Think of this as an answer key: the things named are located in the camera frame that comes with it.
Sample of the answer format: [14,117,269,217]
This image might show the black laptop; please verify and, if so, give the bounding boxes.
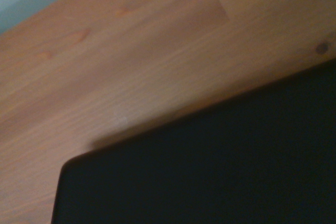
[50,58,336,224]

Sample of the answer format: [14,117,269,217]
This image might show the wooden desk with black frame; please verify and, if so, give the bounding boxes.
[0,0,336,224]

